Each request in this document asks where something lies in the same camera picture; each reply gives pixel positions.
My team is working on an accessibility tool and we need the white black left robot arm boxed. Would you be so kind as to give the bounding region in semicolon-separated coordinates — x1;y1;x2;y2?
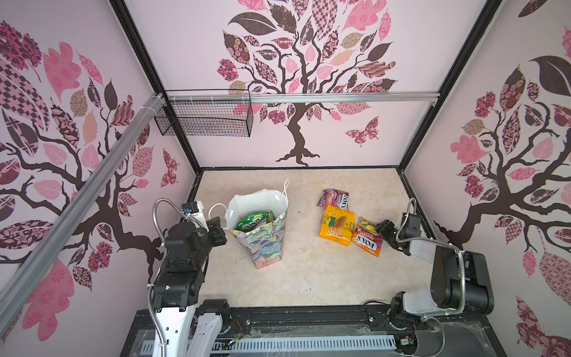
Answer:
148;214;230;356

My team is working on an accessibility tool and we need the aluminium rail wall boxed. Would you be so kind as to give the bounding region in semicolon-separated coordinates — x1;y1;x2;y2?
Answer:
167;92;440;104
1;93;166;333

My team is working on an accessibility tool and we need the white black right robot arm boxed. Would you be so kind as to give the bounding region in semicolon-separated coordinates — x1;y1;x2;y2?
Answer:
376;214;495;330

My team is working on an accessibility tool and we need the orange Fox's candy bag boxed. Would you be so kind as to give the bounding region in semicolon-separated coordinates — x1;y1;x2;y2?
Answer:
351;217;384;257

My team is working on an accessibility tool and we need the white slotted cable duct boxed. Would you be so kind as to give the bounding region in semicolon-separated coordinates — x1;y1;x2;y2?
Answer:
142;335;398;356

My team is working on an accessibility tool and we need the black wire basket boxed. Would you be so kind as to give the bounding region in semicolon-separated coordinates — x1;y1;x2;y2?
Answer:
155;89;254;137

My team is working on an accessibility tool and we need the aluminium rail back wall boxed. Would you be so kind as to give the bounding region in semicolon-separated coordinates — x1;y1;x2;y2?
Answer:
167;92;440;104

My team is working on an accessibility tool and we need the aluminium rail left wall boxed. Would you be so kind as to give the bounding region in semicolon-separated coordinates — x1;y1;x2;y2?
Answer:
1;93;166;333

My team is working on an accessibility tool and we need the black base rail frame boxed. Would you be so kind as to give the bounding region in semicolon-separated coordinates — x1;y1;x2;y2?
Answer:
119;303;507;357

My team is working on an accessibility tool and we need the floral white paper bag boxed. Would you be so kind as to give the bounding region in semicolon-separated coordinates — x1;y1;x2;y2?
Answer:
208;179;290;269

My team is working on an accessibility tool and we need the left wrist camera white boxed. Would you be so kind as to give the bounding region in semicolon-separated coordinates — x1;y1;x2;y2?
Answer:
181;201;208;231

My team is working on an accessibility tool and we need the yellow snack bag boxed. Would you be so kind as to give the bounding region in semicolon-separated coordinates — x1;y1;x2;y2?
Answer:
319;205;355;246

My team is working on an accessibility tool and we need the green snack packet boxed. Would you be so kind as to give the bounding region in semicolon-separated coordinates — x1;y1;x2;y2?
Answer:
236;211;274;233

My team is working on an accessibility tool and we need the purple Fox's candy bag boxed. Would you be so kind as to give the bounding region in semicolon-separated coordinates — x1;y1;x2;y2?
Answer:
317;188;349;211

